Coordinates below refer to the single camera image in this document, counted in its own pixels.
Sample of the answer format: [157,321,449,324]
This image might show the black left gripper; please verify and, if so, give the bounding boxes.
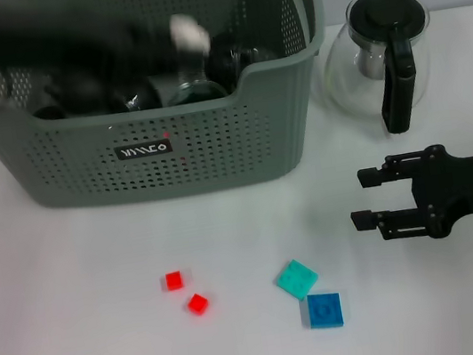
[0,0,185,97]

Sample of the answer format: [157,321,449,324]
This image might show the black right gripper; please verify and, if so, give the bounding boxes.
[341,137,473,253]

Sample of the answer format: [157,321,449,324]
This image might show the glass teacup black holder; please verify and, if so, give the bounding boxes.
[164,75,230,108]
[198,24,284,97]
[101,68,164,117]

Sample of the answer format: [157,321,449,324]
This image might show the blue square toy brick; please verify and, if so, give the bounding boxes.
[302,289,347,333]

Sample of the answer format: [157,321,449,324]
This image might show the grey perforated plastic storage bin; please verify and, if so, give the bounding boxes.
[0,0,351,227]

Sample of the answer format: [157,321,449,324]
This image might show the teal square toy brick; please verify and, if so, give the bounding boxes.
[272,255,323,305]

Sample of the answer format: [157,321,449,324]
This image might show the glass coffee pot black lid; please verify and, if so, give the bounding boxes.
[310,0,449,145]

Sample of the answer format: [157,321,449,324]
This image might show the small red toy brick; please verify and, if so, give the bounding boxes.
[160,270,186,294]
[186,291,212,318]

